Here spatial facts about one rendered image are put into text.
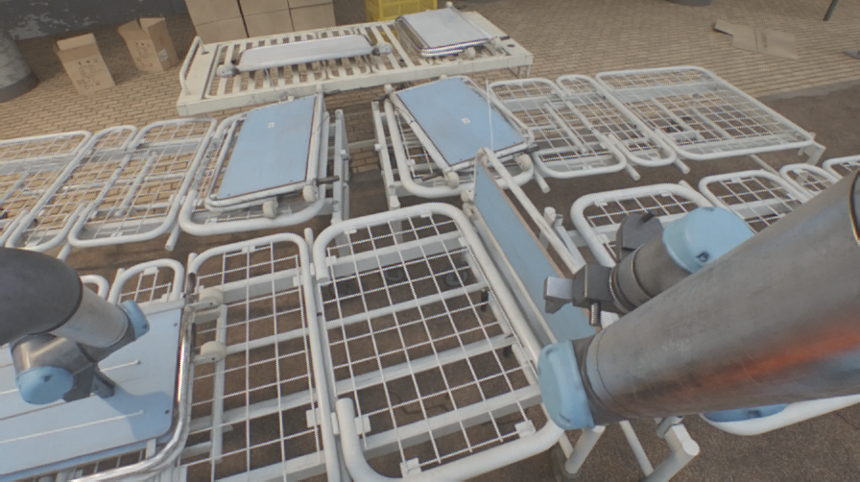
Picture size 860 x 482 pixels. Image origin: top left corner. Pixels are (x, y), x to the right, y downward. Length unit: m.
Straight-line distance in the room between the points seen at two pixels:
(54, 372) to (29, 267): 0.38
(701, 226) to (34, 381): 0.99
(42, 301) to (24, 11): 6.81
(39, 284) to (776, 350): 0.63
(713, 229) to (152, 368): 1.18
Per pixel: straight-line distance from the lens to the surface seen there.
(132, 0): 6.92
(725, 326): 0.23
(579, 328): 1.05
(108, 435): 1.24
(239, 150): 1.96
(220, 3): 4.22
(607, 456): 1.66
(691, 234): 0.45
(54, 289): 0.63
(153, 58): 4.83
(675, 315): 0.26
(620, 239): 0.60
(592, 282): 0.59
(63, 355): 0.98
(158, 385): 1.23
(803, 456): 1.97
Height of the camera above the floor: 1.49
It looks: 41 degrees down
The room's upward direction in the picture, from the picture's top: 2 degrees counter-clockwise
